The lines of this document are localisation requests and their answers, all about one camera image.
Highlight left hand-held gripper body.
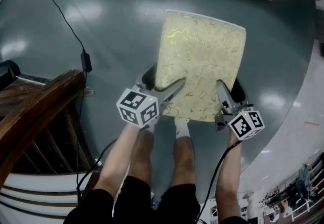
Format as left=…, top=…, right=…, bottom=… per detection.
left=116, top=76, right=170, bottom=133

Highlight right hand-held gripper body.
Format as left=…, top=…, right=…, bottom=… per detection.
left=215, top=99, right=265, bottom=142

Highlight person's left forearm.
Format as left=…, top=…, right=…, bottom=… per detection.
left=93, top=122, right=143, bottom=200

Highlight person's right forearm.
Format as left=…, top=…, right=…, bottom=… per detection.
left=214, top=135, right=244, bottom=220

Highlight white sock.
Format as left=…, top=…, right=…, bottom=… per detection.
left=174, top=117, right=190, bottom=141

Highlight person's left leg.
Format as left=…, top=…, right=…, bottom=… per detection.
left=128, top=128, right=155, bottom=185

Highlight person's leg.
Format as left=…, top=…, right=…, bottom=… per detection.
left=128, top=128, right=155, bottom=185
left=171, top=136, right=196, bottom=190

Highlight black power adapter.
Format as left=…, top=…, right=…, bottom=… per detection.
left=80, top=51, right=93, bottom=73

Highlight person's right leg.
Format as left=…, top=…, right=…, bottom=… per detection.
left=171, top=136, right=196, bottom=190

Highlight black shorts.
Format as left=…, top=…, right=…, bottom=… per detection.
left=63, top=175, right=203, bottom=224

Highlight white fence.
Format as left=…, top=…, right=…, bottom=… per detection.
left=240, top=159, right=324, bottom=224

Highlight white brown-striped furniture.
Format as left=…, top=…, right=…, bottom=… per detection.
left=0, top=171, right=103, bottom=220

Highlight black device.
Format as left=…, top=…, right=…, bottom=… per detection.
left=0, top=59, right=21, bottom=90

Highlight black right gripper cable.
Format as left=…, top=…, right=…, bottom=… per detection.
left=194, top=139, right=244, bottom=224

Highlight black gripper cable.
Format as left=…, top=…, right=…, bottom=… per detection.
left=194, top=139, right=244, bottom=224
left=75, top=126, right=150, bottom=205

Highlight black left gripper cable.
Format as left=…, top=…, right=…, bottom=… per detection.
left=75, top=126, right=150, bottom=205

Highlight dark wooden rail frame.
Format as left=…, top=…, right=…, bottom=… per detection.
left=0, top=69, right=96, bottom=190

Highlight thin black power cable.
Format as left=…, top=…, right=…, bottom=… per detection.
left=27, top=0, right=88, bottom=54

